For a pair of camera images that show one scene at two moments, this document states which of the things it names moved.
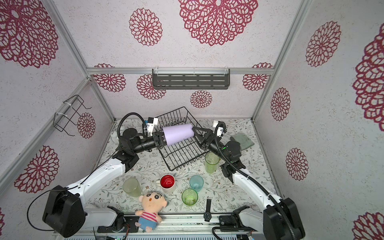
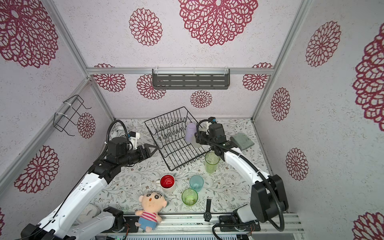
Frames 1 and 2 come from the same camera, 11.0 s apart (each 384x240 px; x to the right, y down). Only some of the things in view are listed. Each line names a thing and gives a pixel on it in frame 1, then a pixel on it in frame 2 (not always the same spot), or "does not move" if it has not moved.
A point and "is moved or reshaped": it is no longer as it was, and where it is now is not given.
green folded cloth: (242, 139) does not move
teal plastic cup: (196, 182) does not move
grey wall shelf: (188, 79) does not move
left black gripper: (159, 135) → (148, 152)
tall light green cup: (212, 160) does not move
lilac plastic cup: (174, 134) is moved or reshaped
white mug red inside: (168, 183) does not move
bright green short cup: (189, 196) does not move
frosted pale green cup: (132, 187) → (194, 143)
